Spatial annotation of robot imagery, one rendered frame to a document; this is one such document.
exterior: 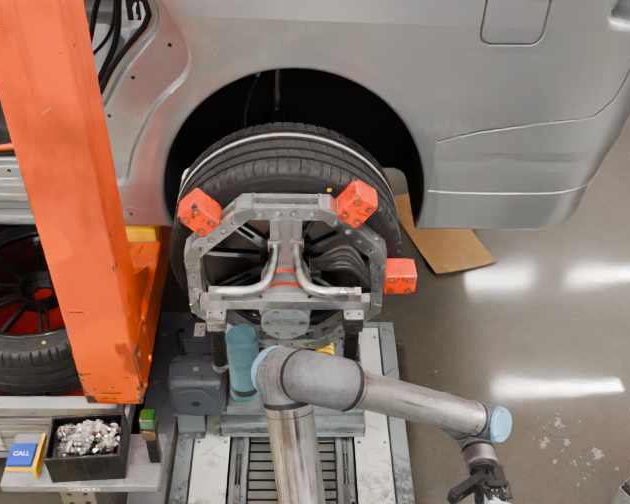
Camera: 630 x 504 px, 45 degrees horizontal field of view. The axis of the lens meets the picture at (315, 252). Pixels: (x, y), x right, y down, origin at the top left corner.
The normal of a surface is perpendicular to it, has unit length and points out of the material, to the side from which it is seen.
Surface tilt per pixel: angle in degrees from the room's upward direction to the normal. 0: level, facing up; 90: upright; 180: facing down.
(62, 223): 90
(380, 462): 0
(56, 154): 90
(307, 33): 90
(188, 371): 0
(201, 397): 90
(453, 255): 1
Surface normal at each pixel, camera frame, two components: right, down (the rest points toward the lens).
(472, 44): 0.02, 0.67
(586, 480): 0.03, -0.74
